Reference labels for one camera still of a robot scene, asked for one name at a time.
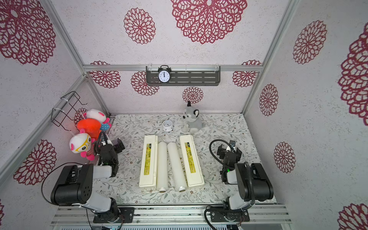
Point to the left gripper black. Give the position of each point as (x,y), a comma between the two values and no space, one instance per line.
(117,145)

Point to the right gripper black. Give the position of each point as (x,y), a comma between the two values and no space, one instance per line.
(227,153)

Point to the cream dispenser base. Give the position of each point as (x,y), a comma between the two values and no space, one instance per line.
(193,170)

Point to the plastic wrap roll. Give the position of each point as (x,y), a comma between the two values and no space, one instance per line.
(177,169)
(162,170)

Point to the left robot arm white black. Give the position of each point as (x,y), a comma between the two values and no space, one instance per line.
(74,186)

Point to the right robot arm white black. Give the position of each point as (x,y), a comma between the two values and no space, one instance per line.
(251,179)

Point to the red plush toy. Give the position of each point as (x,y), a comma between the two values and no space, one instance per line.
(89,126)

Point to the grey plush toy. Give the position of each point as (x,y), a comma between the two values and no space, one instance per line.
(192,120)

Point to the white pink plush top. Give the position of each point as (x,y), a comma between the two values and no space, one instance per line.
(97,115)

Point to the black alarm clock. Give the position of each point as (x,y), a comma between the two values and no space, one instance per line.
(164,73)

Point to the black wire basket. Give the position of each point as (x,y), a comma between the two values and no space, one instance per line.
(68,111)

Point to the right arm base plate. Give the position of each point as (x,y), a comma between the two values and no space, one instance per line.
(224,215)

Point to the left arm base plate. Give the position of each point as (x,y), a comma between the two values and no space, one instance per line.
(119,215)

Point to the grey wall shelf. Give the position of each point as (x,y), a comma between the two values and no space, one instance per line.
(185,78)

